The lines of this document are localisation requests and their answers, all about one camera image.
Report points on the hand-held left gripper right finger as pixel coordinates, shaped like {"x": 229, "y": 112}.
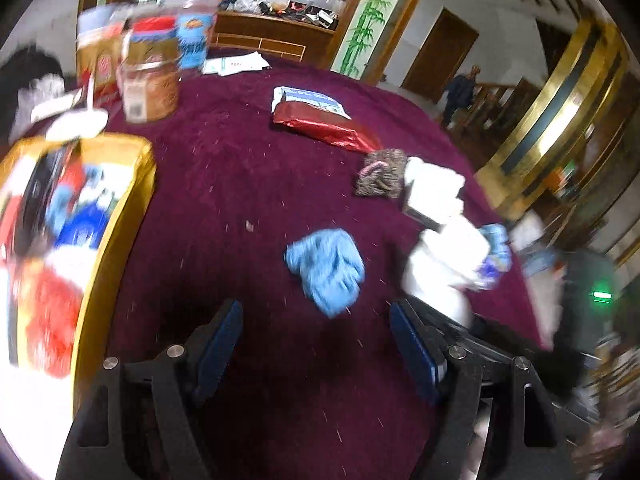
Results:
{"x": 415, "y": 352}

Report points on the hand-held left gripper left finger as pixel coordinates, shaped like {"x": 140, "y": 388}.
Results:
{"x": 220, "y": 340}

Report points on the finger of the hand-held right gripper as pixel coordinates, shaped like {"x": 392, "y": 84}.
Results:
{"x": 480, "y": 332}

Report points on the clear plastic bag blue print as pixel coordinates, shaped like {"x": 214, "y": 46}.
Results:
{"x": 495, "y": 255}

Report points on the white plastic bag with blue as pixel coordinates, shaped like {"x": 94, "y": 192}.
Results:
{"x": 445, "y": 260}

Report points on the light blue towel tan band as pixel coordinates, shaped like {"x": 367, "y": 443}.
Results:
{"x": 325, "y": 270}

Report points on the red plastic bag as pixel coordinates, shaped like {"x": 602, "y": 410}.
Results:
{"x": 50, "y": 320}

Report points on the yellow cardboard box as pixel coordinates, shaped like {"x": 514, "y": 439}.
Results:
{"x": 130, "y": 185}

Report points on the brown patterned cloth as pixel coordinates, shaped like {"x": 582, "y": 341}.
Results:
{"x": 382, "y": 175}

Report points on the black plastic packet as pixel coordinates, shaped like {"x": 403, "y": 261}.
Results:
{"x": 35, "y": 195}

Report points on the white folded cloth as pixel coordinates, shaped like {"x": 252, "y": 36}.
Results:
{"x": 432, "y": 190}

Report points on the blue and white tissue pack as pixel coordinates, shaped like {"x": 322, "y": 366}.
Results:
{"x": 82, "y": 225}

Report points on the gold and black pillar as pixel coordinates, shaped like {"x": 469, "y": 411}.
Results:
{"x": 550, "y": 120}

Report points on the wooden staircase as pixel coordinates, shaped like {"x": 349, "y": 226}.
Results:
{"x": 500, "y": 105}

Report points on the red foil packet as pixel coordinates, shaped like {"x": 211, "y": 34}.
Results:
{"x": 315, "y": 127}

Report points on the person in dark clothes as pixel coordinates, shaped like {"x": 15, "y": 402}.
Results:
{"x": 460, "y": 95}

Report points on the white and blue packet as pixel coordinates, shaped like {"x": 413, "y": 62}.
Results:
{"x": 310, "y": 97}

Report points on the white oval dish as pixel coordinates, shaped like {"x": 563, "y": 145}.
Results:
{"x": 75, "y": 125}

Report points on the clear jar gold orange label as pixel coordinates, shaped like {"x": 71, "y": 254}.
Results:
{"x": 150, "y": 85}

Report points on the white printed paper leaflets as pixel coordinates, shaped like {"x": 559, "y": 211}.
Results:
{"x": 235, "y": 64}

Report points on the wooden door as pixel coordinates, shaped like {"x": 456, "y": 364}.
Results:
{"x": 440, "y": 55}

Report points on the white flat packet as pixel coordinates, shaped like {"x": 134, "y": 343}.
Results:
{"x": 55, "y": 106}

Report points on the clear jar blue label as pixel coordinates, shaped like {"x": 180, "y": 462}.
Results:
{"x": 195, "y": 40}

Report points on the gold and red carton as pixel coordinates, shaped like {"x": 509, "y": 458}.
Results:
{"x": 97, "y": 65}

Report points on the wooden counter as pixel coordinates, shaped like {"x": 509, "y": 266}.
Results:
{"x": 270, "y": 35}

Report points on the crumpled clear plastic bag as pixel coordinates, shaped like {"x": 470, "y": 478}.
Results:
{"x": 37, "y": 87}

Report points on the counter clutter pile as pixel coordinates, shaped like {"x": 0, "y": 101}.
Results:
{"x": 280, "y": 7}

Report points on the grey blue plastic cup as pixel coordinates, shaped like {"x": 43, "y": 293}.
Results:
{"x": 97, "y": 17}

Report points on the wooden wall cabinet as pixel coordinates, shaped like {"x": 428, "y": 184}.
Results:
{"x": 570, "y": 185}

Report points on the bamboo print wall panel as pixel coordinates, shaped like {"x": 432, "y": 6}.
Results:
{"x": 372, "y": 15}

